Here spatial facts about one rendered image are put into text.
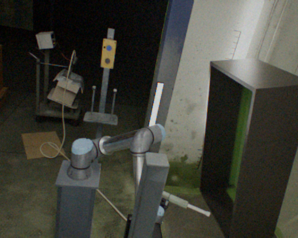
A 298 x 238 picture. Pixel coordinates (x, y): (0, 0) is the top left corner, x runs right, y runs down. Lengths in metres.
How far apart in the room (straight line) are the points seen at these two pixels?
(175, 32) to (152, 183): 1.98
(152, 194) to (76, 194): 1.54
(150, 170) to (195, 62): 2.05
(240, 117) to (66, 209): 1.56
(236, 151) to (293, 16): 1.30
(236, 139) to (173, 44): 1.00
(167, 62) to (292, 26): 1.16
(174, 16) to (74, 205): 1.74
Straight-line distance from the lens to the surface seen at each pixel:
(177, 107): 2.65
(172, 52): 2.48
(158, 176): 0.58
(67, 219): 2.30
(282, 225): 3.00
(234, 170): 2.59
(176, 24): 2.45
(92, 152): 2.03
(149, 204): 0.63
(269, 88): 1.55
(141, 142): 1.56
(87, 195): 2.12
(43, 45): 4.13
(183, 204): 2.18
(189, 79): 2.58
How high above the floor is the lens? 1.95
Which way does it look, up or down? 24 degrees down
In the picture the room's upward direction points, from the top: 12 degrees clockwise
